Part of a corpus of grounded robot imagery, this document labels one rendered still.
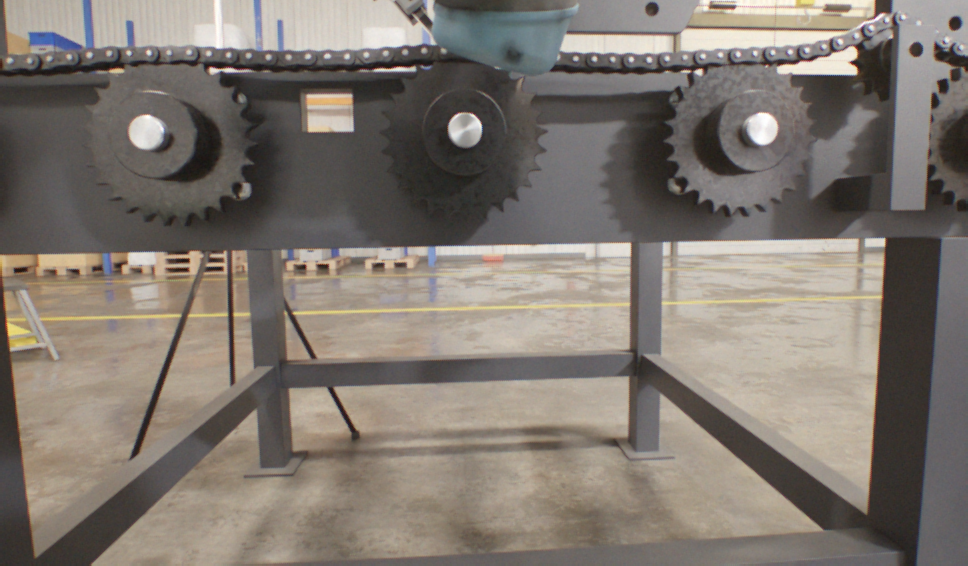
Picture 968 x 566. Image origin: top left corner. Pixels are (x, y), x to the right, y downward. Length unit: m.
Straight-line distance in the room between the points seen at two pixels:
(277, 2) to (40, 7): 4.39
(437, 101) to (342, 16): 10.08
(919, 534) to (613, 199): 0.58
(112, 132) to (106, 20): 11.63
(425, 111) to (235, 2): 10.74
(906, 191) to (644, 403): 1.17
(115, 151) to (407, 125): 0.28
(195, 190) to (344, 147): 0.16
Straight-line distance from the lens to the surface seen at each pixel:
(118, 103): 0.61
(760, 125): 0.56
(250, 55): 0.55
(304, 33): 10.61
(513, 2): 0.27
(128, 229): 0.66
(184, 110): 0.55
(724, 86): 0.59
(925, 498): 0.85
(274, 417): 1.68
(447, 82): 0.52
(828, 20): 12.74
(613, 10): 0.64
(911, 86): 0.68
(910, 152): 0.67
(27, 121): 0.72
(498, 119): 0.48
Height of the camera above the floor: 0.77
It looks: 5 degrees down
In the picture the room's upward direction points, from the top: 1 degrees counter-clockwise
